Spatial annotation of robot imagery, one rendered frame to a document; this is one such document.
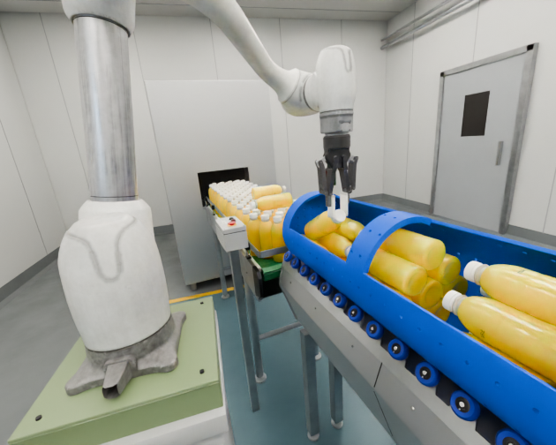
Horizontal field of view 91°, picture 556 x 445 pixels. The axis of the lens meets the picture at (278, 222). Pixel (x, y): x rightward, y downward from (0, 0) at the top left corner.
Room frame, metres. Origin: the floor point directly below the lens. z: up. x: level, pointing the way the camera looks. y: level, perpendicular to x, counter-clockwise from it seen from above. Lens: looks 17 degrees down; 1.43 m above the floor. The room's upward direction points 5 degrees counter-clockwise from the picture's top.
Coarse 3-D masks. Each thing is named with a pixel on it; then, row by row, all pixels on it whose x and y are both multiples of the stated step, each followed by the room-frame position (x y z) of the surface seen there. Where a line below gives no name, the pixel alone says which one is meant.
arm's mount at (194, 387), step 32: (192, 320) 0.55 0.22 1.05; (192, 352) 0.43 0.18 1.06; (64, 384) 0.39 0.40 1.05; (128, 384) 0.37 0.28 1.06; (160, 384) 0.36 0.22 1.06; (192, 384) 0.36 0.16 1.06; (32, 416) 0.33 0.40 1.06; (64, 416) 0.32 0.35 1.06; (96, 416) 0.32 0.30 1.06; (128, 416) 0.33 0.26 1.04; (160, 416) 0.34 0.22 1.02
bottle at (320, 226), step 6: (318, 216) 0.85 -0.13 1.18; (324, 216) 0.81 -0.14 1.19; (312, 222) 0.87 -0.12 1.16; (318, 222) 0.83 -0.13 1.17; (324, 222) 0.80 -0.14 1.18; (330, 222) 0.79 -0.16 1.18; (336, 222) 0.78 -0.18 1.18; (306, 228) 0.92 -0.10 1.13; (312, 228) 0.87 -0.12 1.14; (318, 228) 0.84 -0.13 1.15; (324, 228) 0.81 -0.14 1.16; (330, 228) 0.80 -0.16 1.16; (336, 228) 0.80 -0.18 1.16; (306, 234) 0.92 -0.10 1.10; (312, 234) 0.88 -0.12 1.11; (318, 234) 0.86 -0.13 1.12; (324, 234) 0.84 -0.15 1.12
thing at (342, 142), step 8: (328, 136) 0.76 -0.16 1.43; (336, 136) 0.75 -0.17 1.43; (344, 136) 0.75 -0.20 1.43; (328, 144) 0.76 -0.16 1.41; (336, 144) 0.75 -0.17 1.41; (344, 144) 0.75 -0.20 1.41; (328, 152) 0.76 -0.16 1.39; (336, 152) 0.77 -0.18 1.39; (344, 152) 0.78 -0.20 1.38; (328, 160) 0.76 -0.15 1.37
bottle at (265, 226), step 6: (264, 222) 1.20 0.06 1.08; (270, 222) 1.21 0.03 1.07; (264, 228) 1.19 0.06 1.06; (270, 228) 1.19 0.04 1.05; (264, 234) 1.18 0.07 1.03; (270, 234) 1.19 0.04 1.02; (264, 240) 1.18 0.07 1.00; (270, 240) 1.19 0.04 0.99; (264, 246) 1.19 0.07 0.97; (270, 246) 1.19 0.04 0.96; (264, 258) 1.19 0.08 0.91; (270, 258) 1.18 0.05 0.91
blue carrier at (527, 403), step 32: (288, 224) 0.95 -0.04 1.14; (384, 224) 0.60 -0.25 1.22; (416, 224) 0.71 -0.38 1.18; (448, 224) 0.59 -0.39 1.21; (320, 256) 0.72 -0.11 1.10; (352, 256) 0.60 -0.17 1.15; (480, 256) 0.57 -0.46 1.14; (512, 256) 0.50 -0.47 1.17; (544, 256) 0.44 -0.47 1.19; (352, 288) 0.59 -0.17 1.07; (384, 288) 0.49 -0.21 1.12; (384, 320) 0.50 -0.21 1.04; (416, 320) 0.41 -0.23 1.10; (448, 320) 0.56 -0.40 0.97; (448, 352) 0.35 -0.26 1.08; (480, 352) 0.31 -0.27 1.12; (480, 384) 0.31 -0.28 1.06; (512, 384) 0.27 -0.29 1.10; (544, 384) 0.25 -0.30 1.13; (512, 416) 0.27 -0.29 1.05; (544, 416) 0.24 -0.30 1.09
